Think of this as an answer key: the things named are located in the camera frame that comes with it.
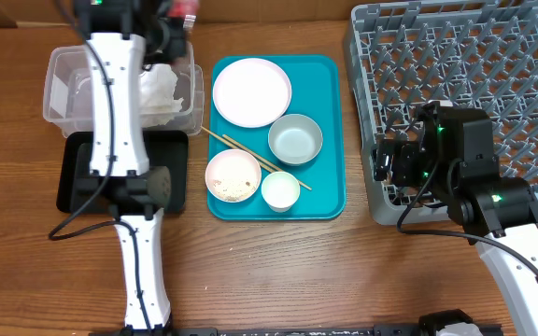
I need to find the red snack wrapper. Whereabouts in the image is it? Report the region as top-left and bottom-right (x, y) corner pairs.
(167, 0), (200, 31)

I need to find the white tissue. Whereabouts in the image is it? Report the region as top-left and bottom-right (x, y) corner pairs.
(139, 64), (183, 128)

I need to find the grey-green bowl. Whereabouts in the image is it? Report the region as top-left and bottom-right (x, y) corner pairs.
(268, 114), (323, 166)

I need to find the white cup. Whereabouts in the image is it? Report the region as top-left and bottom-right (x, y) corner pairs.
(261, 172), (301, 213)

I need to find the pink bowl with rice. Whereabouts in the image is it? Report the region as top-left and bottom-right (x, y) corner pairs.
(205, 149), (262, 203)

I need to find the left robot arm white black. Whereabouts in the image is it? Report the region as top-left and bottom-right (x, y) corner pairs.
(49, 1), (187, 335)

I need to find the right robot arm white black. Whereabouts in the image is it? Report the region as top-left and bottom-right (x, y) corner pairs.
(372, 101), (538, 335)

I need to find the grey dishwasher rack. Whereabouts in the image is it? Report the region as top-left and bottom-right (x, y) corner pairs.
(344, 0), (538, 225)

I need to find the clear plastic bin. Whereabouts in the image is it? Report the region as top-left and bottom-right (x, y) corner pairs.
(43, 44), (205, 136)

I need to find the wooden chopstick lower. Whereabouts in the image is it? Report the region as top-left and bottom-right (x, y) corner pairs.
(201, 126), (276, 173)

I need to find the wooden chopstick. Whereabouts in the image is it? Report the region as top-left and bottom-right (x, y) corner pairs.
(201, 126), (276, 173)
(222, 134), (312, 191)

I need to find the large pink plate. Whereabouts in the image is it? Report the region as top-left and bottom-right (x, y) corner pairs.
(212, 58), (292, 128)

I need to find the wooden chopstick upper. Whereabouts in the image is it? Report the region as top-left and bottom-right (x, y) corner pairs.
(222, 134), (312, 191)

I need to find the black tray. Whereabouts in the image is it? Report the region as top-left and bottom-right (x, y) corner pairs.
(56, 131), (189, 214)

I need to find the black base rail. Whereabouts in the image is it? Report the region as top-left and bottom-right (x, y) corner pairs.
(89, 308), (503, 336)

